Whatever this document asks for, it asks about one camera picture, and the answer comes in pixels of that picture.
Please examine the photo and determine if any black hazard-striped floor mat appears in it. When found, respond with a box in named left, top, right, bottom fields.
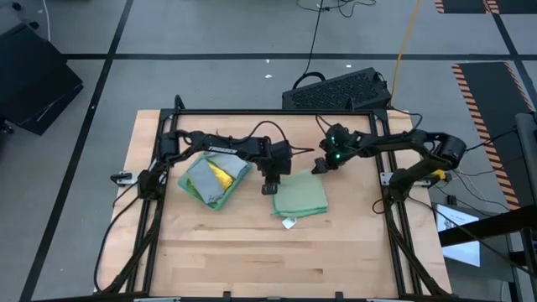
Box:
left=451, top=61, right=537, bottom=211
left=435, top=0, right=537, bottom=14

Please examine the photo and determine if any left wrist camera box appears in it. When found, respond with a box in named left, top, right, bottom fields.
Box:
left=272, top=140, right=294, bottom=159

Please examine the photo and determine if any yellow hanging cable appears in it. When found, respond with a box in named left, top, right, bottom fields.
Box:
left=388, top=0, right=423, bottom=108

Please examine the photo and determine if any black left base cable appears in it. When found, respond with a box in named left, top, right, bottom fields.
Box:
left=92, top=167, right=143, bottom=293

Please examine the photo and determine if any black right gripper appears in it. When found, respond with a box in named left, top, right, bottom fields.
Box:
left=310, top=140, right=353, bottom=175

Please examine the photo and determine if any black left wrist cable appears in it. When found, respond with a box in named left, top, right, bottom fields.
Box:
left=245, top=120, right=315, bottom=156

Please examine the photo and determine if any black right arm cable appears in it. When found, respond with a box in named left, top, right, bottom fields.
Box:
left=388, top=107, right=424, bottom=132

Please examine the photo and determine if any thin black hanging cable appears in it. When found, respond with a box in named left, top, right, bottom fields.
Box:
left=292, top=0, right=377, bottom=90

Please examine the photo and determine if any black equipment case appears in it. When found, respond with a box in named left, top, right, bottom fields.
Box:
left=0, top=23, right=84, bottom=136

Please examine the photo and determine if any yellow microfiber towel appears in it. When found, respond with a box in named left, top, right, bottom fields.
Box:
left=208, top=161, right=235, bottom=192

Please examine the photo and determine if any teal translucent plastic bin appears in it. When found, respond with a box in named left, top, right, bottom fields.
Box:
left=176, top=150, right=254, bottom=211

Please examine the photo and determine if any smooth grey microfiber towel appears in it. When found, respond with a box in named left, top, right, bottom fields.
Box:
left=186, top=159, right=226, bottom=205

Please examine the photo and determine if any white lit screen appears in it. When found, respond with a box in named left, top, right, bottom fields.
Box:
left=435, top=203, right=482, bottom=268

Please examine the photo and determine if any black perforated computer case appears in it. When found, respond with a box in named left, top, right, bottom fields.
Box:
left=281, top=66, right=394, bottom=112

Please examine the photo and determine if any black stand bar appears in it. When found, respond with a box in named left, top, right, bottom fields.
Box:
left=438, top=204, right=537, bottom=248

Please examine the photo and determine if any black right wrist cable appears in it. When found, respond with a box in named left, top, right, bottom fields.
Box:
left=315, top=114, right=336, bottom=135

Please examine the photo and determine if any pale green microfiber towel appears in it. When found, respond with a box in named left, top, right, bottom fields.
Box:
left=271, top=169, right=330, bottom=230

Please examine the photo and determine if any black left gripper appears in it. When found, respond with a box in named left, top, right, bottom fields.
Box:
left=255, top=155, right=293, bottom=196

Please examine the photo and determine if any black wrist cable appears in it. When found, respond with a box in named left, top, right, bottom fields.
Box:
left=315, top=114, right=336, bottom=135
left=245, top=120, right=315, bottom=156

